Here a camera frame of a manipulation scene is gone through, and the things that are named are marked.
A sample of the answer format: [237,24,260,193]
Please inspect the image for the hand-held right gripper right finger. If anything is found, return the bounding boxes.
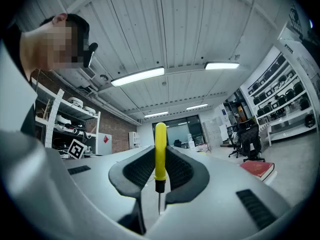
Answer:
[164,145,210,207]

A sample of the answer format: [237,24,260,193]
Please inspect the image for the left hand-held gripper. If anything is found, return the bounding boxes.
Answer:
[66,138,88,159]

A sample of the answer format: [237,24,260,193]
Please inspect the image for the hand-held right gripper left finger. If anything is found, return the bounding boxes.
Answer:
[108,145,156,236]

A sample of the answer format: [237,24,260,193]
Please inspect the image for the yellow handle screwdriver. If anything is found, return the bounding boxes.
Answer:
[153,122,167,216]

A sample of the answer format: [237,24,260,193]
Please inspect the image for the white refrigerator red label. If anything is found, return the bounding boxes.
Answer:
[97,132,113,156]

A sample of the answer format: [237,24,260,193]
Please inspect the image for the white round device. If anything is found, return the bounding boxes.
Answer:
[83,105,97,116]
[67,96,84,108]

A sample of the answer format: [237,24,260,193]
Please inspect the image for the white small cabinet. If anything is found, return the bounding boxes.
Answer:
[128,131,140,149]

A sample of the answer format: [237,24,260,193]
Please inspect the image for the grey locker cabinet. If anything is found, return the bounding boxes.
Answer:
[202,118,224,148]

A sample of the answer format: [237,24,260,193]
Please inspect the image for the dark glass window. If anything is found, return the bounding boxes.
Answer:
[152,115,204,148]

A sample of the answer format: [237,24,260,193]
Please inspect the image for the red hardcover book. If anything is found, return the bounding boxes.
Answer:
[239,160,276,182]

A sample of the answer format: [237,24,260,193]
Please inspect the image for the black office chair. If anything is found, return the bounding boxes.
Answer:
[228,122,266,163]

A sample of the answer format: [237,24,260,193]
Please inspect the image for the long ceiling light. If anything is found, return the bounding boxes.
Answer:
[204,61,240,71]
[144,110,169,118]
[110,66,166,88]
[186,103,209,111]

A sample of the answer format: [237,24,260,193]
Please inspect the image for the white ceiling air conditioner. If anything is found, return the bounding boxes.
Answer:
[78,65,97,81]

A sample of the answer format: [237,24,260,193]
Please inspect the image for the black metal rack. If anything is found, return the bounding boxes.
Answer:
[223,88,251,136]

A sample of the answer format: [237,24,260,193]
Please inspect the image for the person's black white shirt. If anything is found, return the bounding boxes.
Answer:
[0,23,38,138]

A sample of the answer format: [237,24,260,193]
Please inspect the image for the group of black round devices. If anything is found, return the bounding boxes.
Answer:
[247,55,317,128]

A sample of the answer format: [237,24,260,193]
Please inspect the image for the black head-mounted camera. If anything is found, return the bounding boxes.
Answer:
[83,42,99,68]

